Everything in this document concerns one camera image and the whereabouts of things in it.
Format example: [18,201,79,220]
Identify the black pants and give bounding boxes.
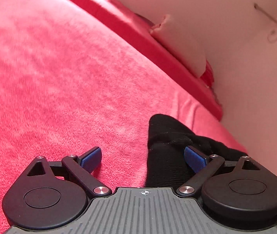
[145,113,247,190]

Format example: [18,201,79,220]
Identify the red near bed cover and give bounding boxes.
[0,0,244,233]

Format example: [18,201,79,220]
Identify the red bed cover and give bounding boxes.
[70,0,223,120]
[0,0,244,233]

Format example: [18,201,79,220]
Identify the white pillow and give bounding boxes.
[149,14,206,78]

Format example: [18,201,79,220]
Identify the red far bed cover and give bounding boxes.
[70,0,223,120]

